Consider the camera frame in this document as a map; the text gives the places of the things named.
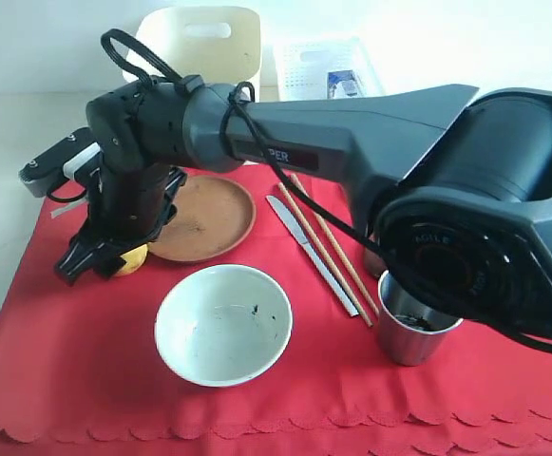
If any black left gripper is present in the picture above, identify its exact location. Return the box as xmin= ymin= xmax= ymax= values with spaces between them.
xmin=54 ymin=164 xmax=187 ymax=285

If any yellow lemon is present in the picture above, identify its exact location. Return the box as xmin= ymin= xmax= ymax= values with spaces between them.
xmin=115 ymin=244 xmax=148 ymax=276

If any dark wooden spoon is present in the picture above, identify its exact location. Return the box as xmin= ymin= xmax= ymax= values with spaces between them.
xmin=363 ymin=248 xmax=387 ymax=278

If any blue white milk carton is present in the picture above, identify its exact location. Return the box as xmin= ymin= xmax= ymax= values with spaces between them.
xmin=327 ymin=69 xmax=365 ymax=100

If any stainless steel cup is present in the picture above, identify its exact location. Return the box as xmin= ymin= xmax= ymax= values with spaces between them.
xmin=376 ymin=271 xmax=463 ymax=367

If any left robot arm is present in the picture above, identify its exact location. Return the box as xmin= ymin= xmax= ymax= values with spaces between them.
xmin=55 ymin=76 xmax=552 ymax=352

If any red scalloped table cloth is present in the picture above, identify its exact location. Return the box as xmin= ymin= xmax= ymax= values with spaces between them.
xmin=0 ymin=165 xmax=552 ymax=455

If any brown wooden plate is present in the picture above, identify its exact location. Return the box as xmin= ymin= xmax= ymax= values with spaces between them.
xmin=148 ymin=175 xmax=256 ymax=263

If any white ceramic bowl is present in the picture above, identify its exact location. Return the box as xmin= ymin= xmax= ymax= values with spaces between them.
xmin=154 ymin=264 xmax=294 ymax=388

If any silver table knife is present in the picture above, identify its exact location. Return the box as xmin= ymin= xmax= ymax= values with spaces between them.
xmin=266 ymin=195 xmax=359 ymax=317

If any left wooden chopstick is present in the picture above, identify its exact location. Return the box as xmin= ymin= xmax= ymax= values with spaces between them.
xmin=277 ymin=183 xmax=372 ymax=327

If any wooden chopstick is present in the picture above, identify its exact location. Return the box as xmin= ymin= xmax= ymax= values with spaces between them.
xmin=293 ymin=211 xmax=378 ymax=315
xmin=277 ymin=183 xmax=372 ymax=327

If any right wooden chopstick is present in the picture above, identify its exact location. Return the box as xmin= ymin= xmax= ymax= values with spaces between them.
xmin=293 ymin=211 xmax=378 ymax=315

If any cream plastic storage bin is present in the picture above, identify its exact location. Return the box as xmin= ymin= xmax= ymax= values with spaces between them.
xmin=135 ymin=6 xmax=262 ymax=89

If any white perforated plastic basket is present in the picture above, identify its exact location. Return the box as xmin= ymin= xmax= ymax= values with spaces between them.
xmin=274 ymin=37 xmax=384 ymax=101

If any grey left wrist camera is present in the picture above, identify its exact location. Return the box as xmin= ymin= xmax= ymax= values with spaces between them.
xmin=18 ymin=127 xmax=100 ymax=198

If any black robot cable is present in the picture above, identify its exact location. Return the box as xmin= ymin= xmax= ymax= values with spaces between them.
xmin=100 ymin=28 xmax=552 ymax=358

